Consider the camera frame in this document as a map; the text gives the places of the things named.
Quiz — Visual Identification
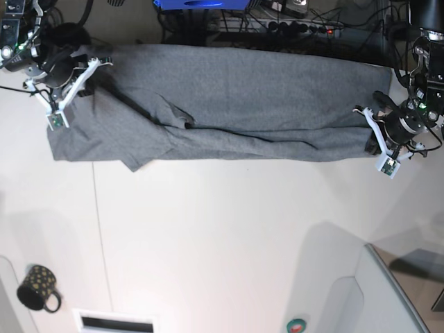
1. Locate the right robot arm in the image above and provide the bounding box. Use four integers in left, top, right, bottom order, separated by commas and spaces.
1, 1, 94, 102

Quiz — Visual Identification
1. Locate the white slotted panel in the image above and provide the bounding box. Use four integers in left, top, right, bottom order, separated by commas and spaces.
73, 309, 160, 333

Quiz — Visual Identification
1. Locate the grey t-shirt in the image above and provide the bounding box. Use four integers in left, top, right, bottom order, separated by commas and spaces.
47, 44, 391, 171

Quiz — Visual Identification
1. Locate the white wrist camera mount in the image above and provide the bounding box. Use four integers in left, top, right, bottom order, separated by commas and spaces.
24, 56, 113, 131
353, 105, 427, 179

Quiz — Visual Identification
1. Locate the blue box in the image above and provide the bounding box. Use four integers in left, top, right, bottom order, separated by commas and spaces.
153, 0, 250, 10

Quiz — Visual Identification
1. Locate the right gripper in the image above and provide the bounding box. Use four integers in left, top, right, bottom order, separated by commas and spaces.
34, 51, 95, 97

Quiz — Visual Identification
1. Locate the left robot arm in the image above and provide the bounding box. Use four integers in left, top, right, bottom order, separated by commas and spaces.
371, 1, 443, 157

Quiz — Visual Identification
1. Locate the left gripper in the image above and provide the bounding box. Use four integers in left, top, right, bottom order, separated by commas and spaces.
364, 92, 426, 155

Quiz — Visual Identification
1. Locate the black power strip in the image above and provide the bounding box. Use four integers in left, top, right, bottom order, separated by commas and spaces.
265, 19, 343, 37

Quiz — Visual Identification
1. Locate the black mug with yellow dots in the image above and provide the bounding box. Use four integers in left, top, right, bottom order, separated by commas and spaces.
16, 265, 62, 314

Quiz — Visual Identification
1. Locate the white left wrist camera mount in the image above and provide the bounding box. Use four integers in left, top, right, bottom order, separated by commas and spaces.
353, 105, 427, 179

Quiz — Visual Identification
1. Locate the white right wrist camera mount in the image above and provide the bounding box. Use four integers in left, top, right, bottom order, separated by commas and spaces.
24, 56, 113, 131

